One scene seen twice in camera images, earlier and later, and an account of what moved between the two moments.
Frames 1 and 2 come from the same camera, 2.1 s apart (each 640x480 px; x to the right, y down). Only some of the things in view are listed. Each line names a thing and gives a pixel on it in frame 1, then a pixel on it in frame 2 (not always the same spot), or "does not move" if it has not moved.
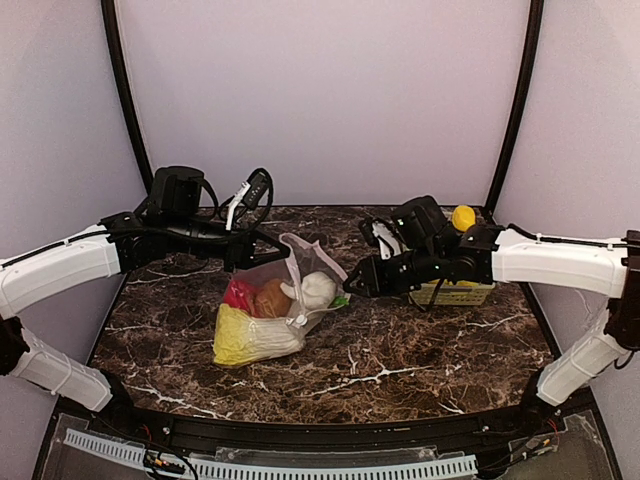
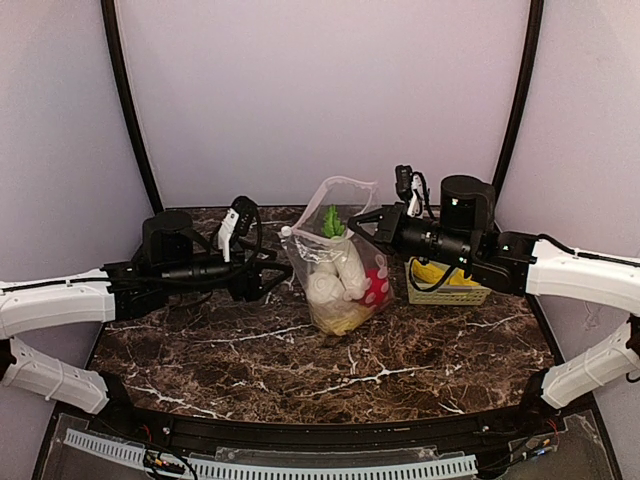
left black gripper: [239, 252] to [239, 279]
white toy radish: [339, 301] to [353, 280]
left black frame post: [124, 88] does not move
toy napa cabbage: [239, 337] to [340, 318]
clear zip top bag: [271, 303] to [346, 275]
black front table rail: [257, 434] does not move
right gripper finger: [353, 289] to [354, 226]
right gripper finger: [356, 273] to [374, 215]
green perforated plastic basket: [451, 293] does not move
